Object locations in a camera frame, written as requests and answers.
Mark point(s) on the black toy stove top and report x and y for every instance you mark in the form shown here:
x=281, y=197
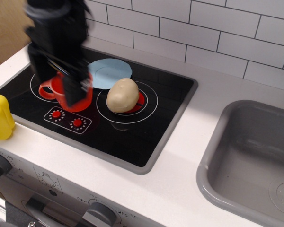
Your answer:
x=131, y=140

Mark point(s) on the red plastic cup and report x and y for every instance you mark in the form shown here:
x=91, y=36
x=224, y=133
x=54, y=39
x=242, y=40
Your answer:
x=52, y=89

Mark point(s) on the beige toy potato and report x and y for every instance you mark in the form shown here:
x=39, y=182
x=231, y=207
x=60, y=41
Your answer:
x=123, y=96

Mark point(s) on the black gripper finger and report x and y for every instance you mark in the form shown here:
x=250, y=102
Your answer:
x=76, y=91

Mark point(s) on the light blue plate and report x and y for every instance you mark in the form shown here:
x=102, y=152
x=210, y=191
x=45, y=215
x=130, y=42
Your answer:
x=106, y=72

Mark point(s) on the grey right oven knob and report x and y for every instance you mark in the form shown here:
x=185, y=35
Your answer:
x=99, y=215

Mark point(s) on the yellow toy bell pepper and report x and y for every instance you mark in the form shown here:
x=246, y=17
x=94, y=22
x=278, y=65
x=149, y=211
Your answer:
x=7, y=123

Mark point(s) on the grey toy sink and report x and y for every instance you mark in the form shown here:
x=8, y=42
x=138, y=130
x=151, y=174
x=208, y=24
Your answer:
x=242, y=169

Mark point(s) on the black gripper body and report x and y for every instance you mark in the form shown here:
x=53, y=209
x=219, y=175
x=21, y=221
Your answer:
x=57, y=47

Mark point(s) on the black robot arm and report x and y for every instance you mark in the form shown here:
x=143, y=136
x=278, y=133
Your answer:
x=46, y=12

